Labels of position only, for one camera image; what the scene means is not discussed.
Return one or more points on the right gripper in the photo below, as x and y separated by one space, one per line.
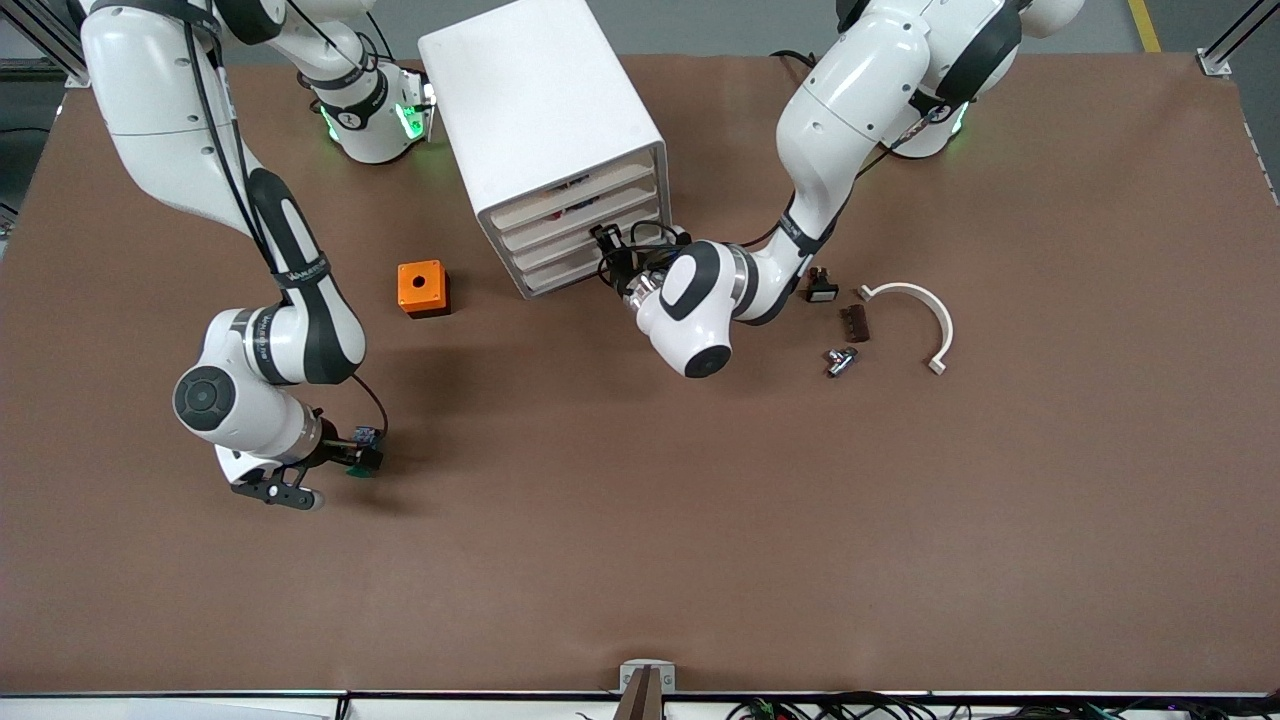
338 453

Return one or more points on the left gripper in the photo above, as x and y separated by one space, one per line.
622 272

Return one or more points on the green push button black body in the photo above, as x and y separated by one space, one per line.
366 434

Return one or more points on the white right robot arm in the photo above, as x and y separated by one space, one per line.
160 110

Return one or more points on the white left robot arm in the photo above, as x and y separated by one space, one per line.
850 110

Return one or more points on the black square button white cap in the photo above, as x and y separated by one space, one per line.
822 291

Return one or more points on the orange box with hole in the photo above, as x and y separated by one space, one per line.
420 285

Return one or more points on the silver metal T-bolt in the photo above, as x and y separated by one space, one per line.
840 361

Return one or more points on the small brown block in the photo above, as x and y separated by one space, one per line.
857 323

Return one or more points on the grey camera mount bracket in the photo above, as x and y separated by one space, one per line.
648 678

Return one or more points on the aluminium frame profile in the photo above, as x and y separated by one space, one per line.
1225 50
45 40

